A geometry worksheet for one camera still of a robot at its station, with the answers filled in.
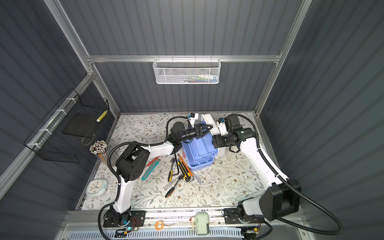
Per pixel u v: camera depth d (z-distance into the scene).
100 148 0.79
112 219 0.72
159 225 0.73
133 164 0.54
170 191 0.82
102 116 0.81
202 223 0.68
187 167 0.91
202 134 0.77
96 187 0.81
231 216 0.74
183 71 1.12
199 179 0.87
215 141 0.71
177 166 0.91
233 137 0.56
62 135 0.72
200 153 0.82
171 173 0.87
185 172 0.89
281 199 0.40
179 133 0.74
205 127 0.84
